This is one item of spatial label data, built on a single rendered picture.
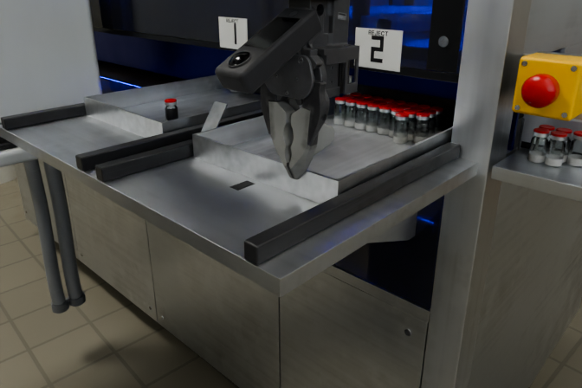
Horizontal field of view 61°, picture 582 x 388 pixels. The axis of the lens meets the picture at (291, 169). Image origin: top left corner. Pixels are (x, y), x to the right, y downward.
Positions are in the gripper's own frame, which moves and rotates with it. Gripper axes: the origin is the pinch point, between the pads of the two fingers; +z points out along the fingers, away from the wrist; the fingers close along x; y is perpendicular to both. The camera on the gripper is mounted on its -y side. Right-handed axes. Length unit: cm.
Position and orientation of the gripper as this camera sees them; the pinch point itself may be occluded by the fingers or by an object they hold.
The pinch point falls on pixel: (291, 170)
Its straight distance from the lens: 57.2
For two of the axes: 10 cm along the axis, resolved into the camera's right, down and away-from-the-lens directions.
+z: -0.1, 9.4, 3.5
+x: -7.3, -2.5, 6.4
